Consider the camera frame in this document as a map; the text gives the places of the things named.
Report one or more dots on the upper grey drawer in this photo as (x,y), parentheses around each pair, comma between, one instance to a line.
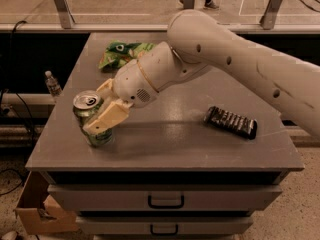
(134,197)

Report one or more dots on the grey drawer cabinet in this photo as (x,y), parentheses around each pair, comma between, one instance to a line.
(165,143)

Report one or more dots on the grey drawer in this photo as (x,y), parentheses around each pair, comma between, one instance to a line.
(141,225)
(134,197)

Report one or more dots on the right metal railing post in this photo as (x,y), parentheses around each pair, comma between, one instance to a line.
(268,20)

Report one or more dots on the green soda can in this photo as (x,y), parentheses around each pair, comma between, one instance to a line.
(85,106)

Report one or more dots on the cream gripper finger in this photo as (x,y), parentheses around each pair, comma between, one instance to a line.
(105,90)
(115,113)

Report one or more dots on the black lower drawer handle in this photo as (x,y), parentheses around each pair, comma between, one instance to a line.
(164,230)

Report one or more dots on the black upper drawer handle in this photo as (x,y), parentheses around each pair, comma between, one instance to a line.
(166,203)

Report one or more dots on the clear plastic water bottle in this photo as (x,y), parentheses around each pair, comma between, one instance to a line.
(52,84)

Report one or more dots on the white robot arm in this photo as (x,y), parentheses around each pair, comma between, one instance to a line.
(194,41)

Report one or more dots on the brown cardboard box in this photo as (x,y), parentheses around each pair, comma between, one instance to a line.
(39,213)

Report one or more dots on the black drawer handle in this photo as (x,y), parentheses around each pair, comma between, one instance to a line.
(166,203)
(164,230)

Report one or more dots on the lower grey drawer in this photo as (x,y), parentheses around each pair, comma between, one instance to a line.
(141,225)

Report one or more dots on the left metal railing post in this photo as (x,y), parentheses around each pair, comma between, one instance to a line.
(65,16)

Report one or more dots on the green chip bag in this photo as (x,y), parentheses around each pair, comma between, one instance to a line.
(117,54)

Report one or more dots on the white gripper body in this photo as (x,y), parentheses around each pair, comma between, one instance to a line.
(131,84)

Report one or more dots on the black snack bar wrapper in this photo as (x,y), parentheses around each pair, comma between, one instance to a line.
(231,122)

